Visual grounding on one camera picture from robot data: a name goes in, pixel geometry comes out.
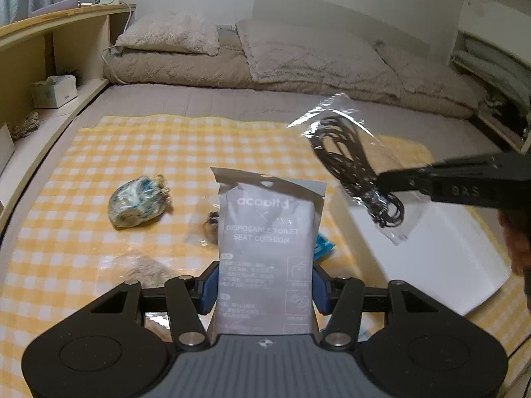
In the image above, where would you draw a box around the bag of beige cord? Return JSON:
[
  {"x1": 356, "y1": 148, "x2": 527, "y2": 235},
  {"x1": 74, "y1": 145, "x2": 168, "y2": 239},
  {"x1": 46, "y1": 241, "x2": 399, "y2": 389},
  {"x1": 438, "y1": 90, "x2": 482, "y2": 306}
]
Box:
[{"x1": 99, "y1": 251, "x2": 176, "y2": 333}]

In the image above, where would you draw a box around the small bag with metal trinket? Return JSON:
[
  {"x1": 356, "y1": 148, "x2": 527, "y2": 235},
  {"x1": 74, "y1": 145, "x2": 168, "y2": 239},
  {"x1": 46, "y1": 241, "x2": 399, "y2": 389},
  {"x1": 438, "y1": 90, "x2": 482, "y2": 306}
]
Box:
[{"x1": 185, "y1": 196, "x2": 220, "y2": 247}]

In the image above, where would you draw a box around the grey toilet seat cushion pack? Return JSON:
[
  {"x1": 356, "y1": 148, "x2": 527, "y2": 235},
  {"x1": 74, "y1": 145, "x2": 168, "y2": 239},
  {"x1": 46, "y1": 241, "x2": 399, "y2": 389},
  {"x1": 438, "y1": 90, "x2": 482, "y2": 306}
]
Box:
[{"x1": 212, "y1": 168, "x2": 326, "y2": 335}]

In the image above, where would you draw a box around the blue green drawstring pouch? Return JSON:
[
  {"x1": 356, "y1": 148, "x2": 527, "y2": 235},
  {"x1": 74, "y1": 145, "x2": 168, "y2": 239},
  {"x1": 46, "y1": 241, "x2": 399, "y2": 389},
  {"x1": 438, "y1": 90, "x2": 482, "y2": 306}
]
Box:
[{"x1": 107, "y1": 174, "x2": 173, "y2": 229}]

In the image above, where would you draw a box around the bag of brown cord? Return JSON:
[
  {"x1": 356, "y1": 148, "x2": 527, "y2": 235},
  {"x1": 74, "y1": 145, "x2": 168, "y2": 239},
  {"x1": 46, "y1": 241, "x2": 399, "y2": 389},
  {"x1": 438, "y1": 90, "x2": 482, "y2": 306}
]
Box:
[{"x1": 286, "y1": 93, "x2": 426, "y2": 245}]

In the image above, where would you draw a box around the person's right hand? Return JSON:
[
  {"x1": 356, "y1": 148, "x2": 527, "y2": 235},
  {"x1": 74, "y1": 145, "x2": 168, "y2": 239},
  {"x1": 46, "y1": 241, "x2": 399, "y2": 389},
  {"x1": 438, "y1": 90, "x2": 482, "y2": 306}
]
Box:
[{"x1": 498, "y1": 210, "x2": 530, "y2": 275}]

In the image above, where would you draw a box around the blue foil packet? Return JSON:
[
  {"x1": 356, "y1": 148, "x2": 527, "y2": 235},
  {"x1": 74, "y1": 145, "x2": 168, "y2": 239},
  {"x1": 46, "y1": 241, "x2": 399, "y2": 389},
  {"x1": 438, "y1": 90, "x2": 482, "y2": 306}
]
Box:
[{"x1": 313, "y1": 233, "x2": 335, "y2": 261}]

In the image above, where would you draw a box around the white cardboard box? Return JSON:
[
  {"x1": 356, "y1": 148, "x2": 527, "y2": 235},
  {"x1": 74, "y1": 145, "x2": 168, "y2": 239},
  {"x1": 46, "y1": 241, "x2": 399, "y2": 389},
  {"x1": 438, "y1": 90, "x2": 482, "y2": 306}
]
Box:
[{"x1": 329, "y1": 189, "x2": 510, "y2": 315}]

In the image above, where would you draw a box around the yellow white checkered cloth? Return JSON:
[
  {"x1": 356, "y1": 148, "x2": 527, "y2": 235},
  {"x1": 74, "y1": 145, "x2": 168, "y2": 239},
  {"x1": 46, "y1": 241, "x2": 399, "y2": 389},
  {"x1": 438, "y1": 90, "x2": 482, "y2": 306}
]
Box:
[{"x1": 1, "y1": 110, "x2": 530, "y2": 397}]

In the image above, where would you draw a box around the beige quilted pillow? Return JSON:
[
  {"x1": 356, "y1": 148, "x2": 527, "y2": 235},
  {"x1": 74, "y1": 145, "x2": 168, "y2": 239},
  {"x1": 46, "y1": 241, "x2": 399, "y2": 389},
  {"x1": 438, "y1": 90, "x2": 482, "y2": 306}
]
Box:
[
  {"x1": 236, "y1": 20, "x2": 402, "y2": 99},
  {"x1": 375, "y1": 41, "x2": 487, "y2": 109}
]

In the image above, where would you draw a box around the closet with folded bedding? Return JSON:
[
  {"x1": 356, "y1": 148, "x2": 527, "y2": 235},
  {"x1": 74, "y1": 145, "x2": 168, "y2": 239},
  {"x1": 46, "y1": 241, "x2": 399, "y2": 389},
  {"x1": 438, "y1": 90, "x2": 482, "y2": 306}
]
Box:
[{"x1": 449, "y1": 0, "x2": 530, "y2": 154}]

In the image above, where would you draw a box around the beige folded quilt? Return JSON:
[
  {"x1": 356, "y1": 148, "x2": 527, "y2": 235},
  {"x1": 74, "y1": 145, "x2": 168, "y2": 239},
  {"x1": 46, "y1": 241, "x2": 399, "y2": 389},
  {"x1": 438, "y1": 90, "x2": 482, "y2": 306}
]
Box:
[{"x1": 104, "y1": 47, "x2": 483, "y2": 119}]

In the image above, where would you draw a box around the white tissue box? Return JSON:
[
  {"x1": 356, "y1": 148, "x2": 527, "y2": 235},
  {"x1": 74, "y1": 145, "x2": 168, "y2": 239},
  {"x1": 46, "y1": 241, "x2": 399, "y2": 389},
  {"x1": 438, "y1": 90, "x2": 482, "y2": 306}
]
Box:
[{"x1": 31, "y1": 75, "x2": 77, "y2": 109}]

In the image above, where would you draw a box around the fluffy cream pillow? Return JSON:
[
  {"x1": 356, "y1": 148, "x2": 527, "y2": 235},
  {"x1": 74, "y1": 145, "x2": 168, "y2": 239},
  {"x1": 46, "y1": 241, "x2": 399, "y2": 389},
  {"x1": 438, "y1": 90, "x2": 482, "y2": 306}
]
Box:
[{"x1": 116, "y1": 12, "x2": 220, "y2": 57}]

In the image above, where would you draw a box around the wooden shelf unit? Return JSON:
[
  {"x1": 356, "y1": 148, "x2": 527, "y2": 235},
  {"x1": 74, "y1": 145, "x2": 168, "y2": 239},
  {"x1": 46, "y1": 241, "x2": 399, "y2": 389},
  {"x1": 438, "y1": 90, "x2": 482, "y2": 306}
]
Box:
[{"x1": 1, "y1": 3, "x2": 136, "y2": 224}]

